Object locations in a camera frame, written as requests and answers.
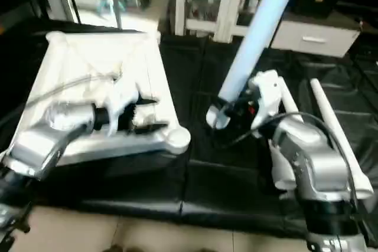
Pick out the white plastic table top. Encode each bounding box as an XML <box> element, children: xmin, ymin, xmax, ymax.
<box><xmin>8</xmin><ymin>30</ymin><xmax>192</xmax><ymax>168</ymax></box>

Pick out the black work mat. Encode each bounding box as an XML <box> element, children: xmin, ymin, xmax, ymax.
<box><xmin>0</xmin><ymin>19</ymin><xmax>378</xmax><ymax>242</ymax></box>

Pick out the white drawer unit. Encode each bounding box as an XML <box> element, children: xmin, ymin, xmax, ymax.
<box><xmin>269</xmin><ymin>15</ymin><xmax>362</xmax><ymax>58</ymax></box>

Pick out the white glass door cabinet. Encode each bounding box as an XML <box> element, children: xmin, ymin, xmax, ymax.
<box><xmin>174</xmin><ymin>0</ymin><xmax>278</xmax><ymax>44</ymax></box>

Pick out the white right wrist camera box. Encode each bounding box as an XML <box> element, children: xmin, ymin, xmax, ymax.
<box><xmin>247</xmin><ymin>70</ymin><xmax>282</xmax><ymax>133</ymax></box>

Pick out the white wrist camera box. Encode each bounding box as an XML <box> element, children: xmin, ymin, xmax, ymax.
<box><xmin>247</xmin><ymin>70</ymin><xmax>282</xmax><ymax>133</ymax></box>
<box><xmin>106</xmin><ymin>74</ymin><xmax>143</xmax><ymax>117</ymax></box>

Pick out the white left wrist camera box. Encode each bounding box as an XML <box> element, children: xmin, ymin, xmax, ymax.
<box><xmin>106</xmin><ymin>74</ymin><xmax>143</xmax><ymax>117</ymax></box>

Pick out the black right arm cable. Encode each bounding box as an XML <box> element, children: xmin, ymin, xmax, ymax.
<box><xmin>224</xmin><ymin>112</ymin><xmax>362</xmax><ymax>205</ymax></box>

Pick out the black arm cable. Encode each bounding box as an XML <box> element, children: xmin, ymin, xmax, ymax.
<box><xmin>224</xmin><ymin>112</ymin><xmax>362</xmax><ymax>205</ymax></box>
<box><xmin>24</xmin><ymin>74</ymin><xmax>122</xmax><ymax>111</ymax></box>

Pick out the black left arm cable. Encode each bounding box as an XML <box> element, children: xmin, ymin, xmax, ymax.
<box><xmin>24</xmin><ymin>74</ymin><xmax>122</xmax><ymax>111</ymax></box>

